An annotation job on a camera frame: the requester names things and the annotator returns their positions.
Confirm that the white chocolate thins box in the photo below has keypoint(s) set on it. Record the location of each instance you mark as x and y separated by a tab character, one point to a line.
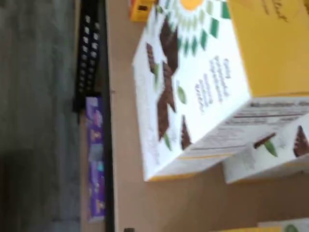
265	164
193	96

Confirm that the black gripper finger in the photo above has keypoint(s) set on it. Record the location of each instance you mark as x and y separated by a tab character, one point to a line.
129	230

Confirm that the purple snack box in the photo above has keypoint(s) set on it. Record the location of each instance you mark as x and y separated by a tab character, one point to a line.
95	120
96	193

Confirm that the orange snack box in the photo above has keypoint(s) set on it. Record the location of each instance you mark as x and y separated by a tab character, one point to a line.
140	12

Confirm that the black metal shelf rack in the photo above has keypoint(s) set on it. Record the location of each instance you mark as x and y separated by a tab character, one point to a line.
108	145

